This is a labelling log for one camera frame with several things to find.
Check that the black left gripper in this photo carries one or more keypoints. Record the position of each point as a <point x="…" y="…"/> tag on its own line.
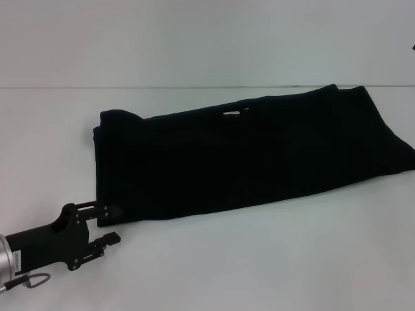
<point x="48" y="239"/>

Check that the black t-shirt with white print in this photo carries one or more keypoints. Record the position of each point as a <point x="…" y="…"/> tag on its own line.
<point x="243" y="155"/>

